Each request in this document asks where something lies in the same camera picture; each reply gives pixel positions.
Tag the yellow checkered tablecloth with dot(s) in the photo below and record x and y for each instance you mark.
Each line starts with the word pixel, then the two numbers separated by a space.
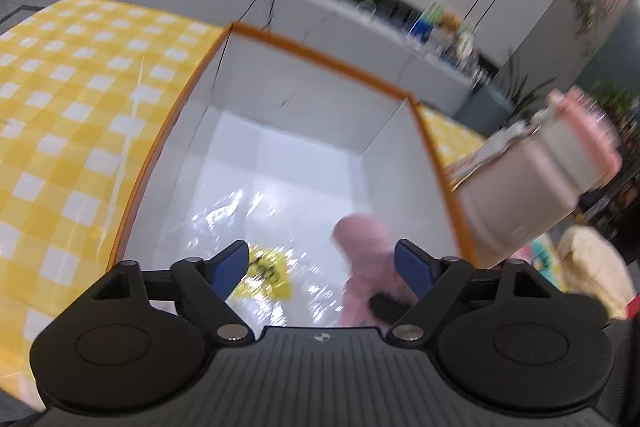
pixel 65 117

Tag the orange-rimmed white box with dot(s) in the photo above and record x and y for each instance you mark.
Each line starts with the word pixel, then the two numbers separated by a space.
pixel 280 147

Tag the pink plush toy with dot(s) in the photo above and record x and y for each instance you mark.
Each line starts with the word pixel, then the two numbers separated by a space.
pixel 362 252

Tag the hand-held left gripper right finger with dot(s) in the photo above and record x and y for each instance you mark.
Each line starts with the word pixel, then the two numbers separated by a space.
pixel 414 267

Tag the white TV console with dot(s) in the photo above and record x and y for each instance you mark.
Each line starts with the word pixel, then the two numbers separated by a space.
pixel 310 12

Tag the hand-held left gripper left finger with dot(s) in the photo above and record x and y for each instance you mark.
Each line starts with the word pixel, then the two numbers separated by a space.
pixel 231 267

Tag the colourful toys on console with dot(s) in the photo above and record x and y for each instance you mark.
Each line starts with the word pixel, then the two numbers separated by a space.
pixel 442 24

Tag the pink and white bottle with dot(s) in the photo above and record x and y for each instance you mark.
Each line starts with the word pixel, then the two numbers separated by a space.
pixel 530 177

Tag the cream plush toy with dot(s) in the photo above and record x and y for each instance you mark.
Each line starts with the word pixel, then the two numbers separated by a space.
pixel 595 269

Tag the yellow item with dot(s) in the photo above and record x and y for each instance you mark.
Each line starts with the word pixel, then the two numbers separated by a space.
pixel 272 274

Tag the green potted plant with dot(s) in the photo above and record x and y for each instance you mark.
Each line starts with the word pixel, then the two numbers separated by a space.
pixel 525 89

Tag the clear drinking glass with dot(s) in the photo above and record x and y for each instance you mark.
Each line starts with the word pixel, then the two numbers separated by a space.
pixel 367 9

